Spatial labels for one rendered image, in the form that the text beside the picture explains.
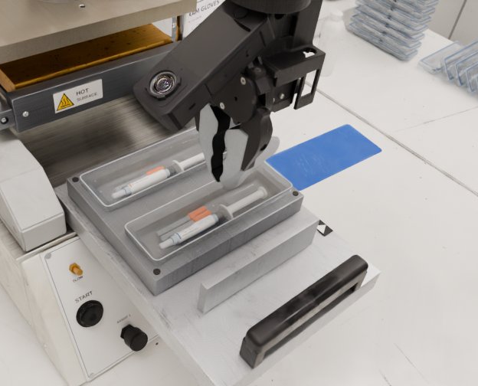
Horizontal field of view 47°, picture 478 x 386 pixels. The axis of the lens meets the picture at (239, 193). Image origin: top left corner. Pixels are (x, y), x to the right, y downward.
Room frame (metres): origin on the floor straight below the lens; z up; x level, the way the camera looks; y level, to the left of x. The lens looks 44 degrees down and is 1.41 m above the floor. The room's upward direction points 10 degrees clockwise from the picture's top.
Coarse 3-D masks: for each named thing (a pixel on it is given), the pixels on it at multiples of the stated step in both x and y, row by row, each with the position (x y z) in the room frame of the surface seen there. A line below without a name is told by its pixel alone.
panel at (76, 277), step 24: (72, 240) 0.39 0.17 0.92; (48, 264) 0.36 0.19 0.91; (72, 264) 0.37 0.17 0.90; (96, 264) 0.39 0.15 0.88; (72, 288) 0.36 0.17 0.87; (96, 288) 0.37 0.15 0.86; (120, 288) 0.39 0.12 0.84; (72, 312) 0.34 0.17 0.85; (120, 312) 0.37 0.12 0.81; (72, 336) 0.33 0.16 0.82; (96, 336) 0.34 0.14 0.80; (96, 360) 0.33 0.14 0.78; (120, 360) 0.34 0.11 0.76
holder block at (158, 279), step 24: (72, 192) 0.40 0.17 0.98; (168, 192) 0.42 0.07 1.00; (96, 216) 0.37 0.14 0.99; (120, 216) 0.37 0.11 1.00; (264, 216) 0.41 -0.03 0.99; (288, 216) 0.43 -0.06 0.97; (120, 240) 0.34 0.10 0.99; (216, 240) 0.36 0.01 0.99; (240, 240) 0.38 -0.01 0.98; (144, 264) 0.32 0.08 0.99; (168, 264) 0.32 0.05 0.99; (192, 264) 0.33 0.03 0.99; (168, 288) 0.31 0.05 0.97
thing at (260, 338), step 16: (352, 256) 0.36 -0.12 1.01; (336, 272) 0.34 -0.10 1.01; (352, 272) 0.34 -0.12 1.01; (320, 288) 0.31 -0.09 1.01; (336, 288) 0.32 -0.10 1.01; (352, 288) 0.35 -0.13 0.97; (288, 304) 0.29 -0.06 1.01; (304, 304) 0.29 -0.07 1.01; (320, 304) 0.30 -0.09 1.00; (272, 320) 0.27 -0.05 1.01; (288, 320) 0.27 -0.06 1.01; (304, 320) 0.29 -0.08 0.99; (256, 336) 0.25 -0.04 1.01; (272, 336) 0.26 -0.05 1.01; (240, 352) 0.26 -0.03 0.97; (256, 352) 0.24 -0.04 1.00
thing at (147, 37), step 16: (128, 32) 0.62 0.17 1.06; (144, 32) 0.62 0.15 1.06; (160, 32) 0.63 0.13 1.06; (64, 48) 0.56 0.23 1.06; (80, 48) 0.56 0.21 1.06; (96, 48) 0.57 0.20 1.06; (112, 48) 0.57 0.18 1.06; (128, 48) 0.58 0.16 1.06; (144, 48) 0.59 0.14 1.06; (0, 64) 0.50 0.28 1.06; (16, 64) 0.51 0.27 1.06; (32, 64) 0.51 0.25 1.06; (48, 64) 0.52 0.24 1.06; (64, 64) 0.52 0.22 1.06; (80, 64) 0.53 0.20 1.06; (96, 64) 0.54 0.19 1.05; (0, 80) 0.50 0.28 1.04; (16, 80) 0.48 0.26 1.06; (32, 80) 0.48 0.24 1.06
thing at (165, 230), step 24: (264, 168) 0.47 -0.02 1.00; (192, 192) 0.41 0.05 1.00; (216, 192) 0.42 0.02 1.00; (240, 192) 0.43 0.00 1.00; (264, 192) 0.43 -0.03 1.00; (144, 216) 0.37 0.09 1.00; (168, 216) 0.37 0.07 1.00; (192, 216) 0.38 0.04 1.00; (216, 216) 0.38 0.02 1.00; (144, 240) 0.34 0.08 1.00; (168, 240) 0.34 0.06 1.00; (192, 240) 0.35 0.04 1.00
